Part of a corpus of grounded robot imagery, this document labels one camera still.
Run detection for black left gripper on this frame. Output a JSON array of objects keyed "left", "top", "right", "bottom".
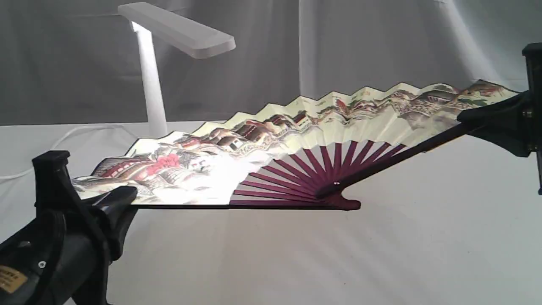
[{"left": 1, "top": 150, "right": 138, "bottom": 305}]

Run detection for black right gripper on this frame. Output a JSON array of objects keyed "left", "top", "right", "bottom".
[{"left": 457, "top": 42, "right": 542, "bottom": 195}]

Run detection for painted folding paper fan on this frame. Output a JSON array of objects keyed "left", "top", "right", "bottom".
[{"left": 72, "top": 80, "right": 517, "bottom": 211}]

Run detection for white desk lamp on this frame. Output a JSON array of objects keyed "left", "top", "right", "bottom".
[{"left": 118, "top": 2, "right": 236, "bottom": 138}]

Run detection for white power cable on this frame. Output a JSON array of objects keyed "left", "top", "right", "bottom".
[{"left": 0, "top": 124, "right": 147, "bottom": 182}]

